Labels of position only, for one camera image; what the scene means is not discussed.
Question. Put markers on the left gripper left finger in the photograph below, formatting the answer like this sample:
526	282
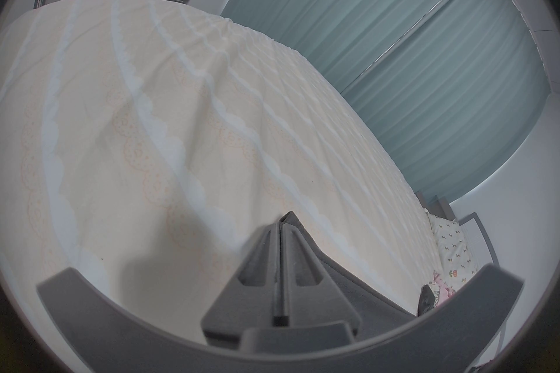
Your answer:
251	288

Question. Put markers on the pink garment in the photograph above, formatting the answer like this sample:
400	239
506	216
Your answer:
444	292

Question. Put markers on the black T-shirt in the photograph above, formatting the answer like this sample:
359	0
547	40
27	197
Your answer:
372	290

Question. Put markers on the grey bedside table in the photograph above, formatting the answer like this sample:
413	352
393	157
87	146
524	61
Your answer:
433	203

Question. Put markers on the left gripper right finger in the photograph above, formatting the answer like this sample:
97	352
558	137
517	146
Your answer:
315	292

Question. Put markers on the white printed pillow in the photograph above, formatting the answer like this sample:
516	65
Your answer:
455	249

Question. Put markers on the bed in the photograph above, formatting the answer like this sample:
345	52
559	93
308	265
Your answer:
175	122

